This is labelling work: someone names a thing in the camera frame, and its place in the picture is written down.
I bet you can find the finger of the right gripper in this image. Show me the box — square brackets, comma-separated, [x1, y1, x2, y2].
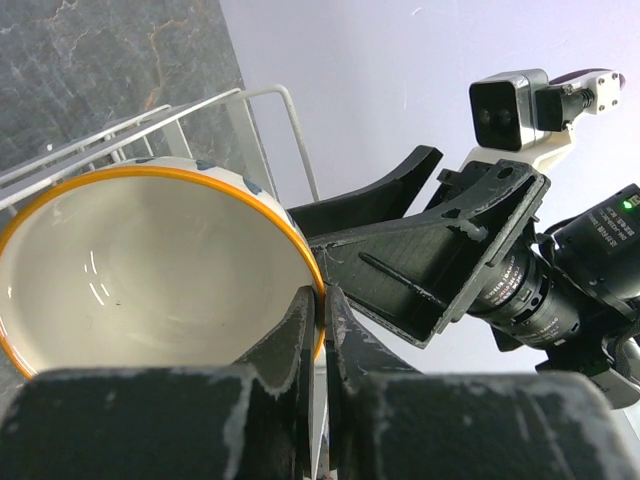
[288, 145, 443, 240]

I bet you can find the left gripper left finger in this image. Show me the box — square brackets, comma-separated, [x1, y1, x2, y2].
[236, 286, 316, 479]

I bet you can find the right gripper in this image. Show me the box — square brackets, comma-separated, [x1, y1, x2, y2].
[307, 160, 639, 409]

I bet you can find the white wire dish rack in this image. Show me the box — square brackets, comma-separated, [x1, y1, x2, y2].
[1, 84, 320, 221]

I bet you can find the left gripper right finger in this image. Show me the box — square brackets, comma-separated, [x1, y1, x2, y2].
[324, 286, 416, 475]

